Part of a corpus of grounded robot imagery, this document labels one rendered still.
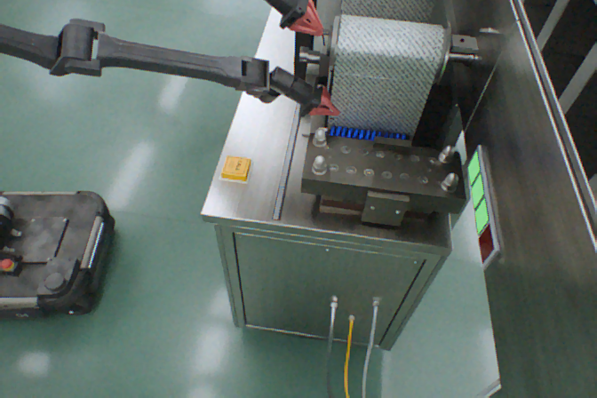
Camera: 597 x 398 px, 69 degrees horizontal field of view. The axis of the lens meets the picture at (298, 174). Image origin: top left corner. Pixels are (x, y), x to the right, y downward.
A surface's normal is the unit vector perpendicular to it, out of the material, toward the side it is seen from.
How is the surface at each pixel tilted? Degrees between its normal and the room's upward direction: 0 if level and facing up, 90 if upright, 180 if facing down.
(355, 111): 90
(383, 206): 90
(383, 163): 0
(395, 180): 0
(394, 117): 90
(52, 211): 0
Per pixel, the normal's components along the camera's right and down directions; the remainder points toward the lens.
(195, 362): 0.04, -0.64
